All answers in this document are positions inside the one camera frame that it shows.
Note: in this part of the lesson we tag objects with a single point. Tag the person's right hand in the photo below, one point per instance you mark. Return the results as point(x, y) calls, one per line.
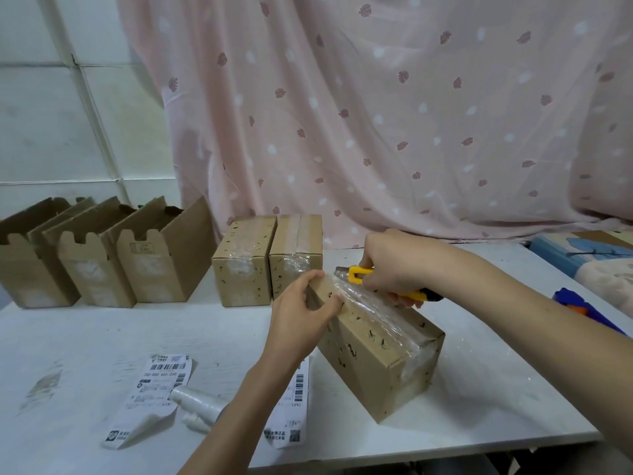
point(400, 264)

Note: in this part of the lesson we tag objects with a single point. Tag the person's left hand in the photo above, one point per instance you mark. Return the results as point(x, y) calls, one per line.
point(292, 321)

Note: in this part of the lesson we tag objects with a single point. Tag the person's right thumb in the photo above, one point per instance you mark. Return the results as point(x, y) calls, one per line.
point(370, 272)

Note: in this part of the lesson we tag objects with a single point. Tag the person's left thumb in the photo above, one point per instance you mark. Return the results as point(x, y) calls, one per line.
point(330, 307)

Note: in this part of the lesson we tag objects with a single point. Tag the yellow utility knife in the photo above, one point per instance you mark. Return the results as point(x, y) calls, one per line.
point(357, 275)

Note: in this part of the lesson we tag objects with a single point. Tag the large taped cardboard box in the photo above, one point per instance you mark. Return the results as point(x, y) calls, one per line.
point(381, 351)

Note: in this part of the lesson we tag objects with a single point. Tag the person's left forearm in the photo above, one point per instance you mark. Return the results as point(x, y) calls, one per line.
point(237, 420)

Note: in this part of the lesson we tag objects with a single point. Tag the person's right forearm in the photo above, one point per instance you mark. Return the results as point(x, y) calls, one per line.
point(544, 326)

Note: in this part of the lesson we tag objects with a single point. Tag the small sealed cardboard box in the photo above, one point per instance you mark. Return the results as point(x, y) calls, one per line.
point(242, 262)
point(295, 252)

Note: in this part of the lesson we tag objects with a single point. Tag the white shipping label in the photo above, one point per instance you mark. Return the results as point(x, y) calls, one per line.
point(292, 415)
point(148, 395)

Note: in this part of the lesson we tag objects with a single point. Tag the pink leaf print curtain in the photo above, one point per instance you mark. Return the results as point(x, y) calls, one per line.
point(395, 118)

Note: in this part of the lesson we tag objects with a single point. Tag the crumpled clear plastic wrap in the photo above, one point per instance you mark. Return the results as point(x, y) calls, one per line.
point(198, 405)

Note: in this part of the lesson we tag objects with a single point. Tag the open empty cardboard box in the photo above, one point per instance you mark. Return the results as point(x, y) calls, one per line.
point(158, 257)
point(94, 267)
point(29, 262)

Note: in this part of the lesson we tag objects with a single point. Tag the blue plastic tape dispenser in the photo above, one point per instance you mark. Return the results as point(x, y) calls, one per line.
point(586, 309)

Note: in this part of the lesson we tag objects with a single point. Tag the blue and beige printed bedding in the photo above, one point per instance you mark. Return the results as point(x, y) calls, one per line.
point(593, 262)

